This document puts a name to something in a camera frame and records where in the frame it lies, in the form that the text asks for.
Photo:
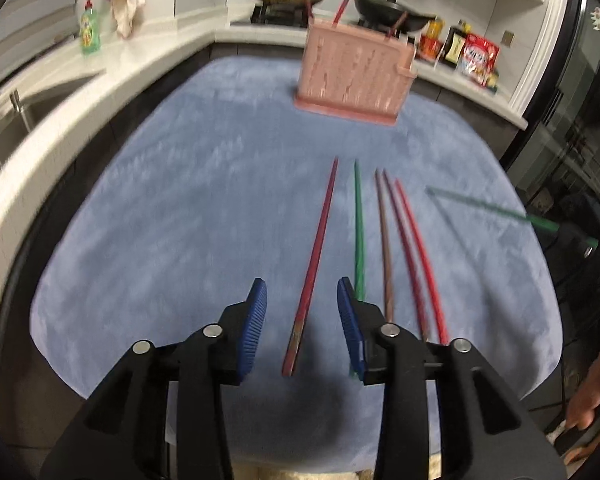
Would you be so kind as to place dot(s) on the green chopstick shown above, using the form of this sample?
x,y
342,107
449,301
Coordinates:
x,y
359,255
536,221

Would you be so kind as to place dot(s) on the brown chopstick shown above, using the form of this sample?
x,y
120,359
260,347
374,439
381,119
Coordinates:
x,y
385,251

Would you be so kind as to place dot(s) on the yellow snack packet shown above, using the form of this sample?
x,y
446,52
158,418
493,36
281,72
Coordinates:
x,y
434,28

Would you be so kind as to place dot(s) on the red cereal bag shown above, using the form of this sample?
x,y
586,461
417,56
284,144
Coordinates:
x,y
478,59

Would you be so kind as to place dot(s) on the blue fuzzy table mat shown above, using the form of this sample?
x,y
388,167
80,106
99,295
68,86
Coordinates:
x,y
224,183

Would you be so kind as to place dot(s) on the stainless steel sink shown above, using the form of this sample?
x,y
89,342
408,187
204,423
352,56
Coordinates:
x,y
23,115

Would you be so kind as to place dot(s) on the dark soy sauce bottle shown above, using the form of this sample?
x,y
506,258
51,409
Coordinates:
x,y
454,44

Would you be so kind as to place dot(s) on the green dish soap bottle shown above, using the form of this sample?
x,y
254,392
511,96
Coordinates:
x,y
89,29

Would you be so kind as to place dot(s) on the red instant noodle cup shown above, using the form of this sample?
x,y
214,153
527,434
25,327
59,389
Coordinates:
x,y
429,48

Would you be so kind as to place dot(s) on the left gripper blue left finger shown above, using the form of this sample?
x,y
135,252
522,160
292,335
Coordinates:
x,y
242,327

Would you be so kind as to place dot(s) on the person's right hand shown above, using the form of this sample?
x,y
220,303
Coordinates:
x,y
581,408

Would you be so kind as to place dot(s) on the purple-red chopstick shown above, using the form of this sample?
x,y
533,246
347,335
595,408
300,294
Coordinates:
x,y
419,305

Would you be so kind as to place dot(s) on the black gas stove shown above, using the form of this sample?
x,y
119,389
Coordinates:
x,y
276,15

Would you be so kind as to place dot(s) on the black wok with lid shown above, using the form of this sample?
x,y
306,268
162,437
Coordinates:
x,y
390,16

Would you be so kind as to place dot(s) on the pink perforated utensil basket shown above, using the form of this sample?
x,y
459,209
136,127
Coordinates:
x,y
355,73

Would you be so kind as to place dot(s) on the bright red chopstick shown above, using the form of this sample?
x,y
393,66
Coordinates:
x,y
439,317

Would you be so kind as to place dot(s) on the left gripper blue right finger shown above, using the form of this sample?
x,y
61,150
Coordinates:
x,y
360,320

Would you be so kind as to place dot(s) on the maroon chopstick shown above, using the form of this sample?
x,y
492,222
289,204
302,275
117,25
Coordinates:
x,y
295,339

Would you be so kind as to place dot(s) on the blue yellow small container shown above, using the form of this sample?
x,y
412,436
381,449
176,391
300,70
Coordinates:
x,y
492,82

